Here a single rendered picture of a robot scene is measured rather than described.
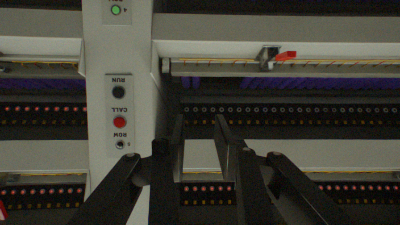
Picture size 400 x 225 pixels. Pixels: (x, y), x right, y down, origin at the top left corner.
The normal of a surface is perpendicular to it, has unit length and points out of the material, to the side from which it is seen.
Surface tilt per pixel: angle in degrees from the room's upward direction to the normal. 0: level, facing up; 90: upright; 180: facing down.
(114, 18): 90
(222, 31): 108
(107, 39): 90
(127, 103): 90
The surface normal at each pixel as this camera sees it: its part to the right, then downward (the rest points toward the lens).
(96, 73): 0.04, 0.09
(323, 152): 0.04, -0.22
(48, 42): 0.00, 0.98
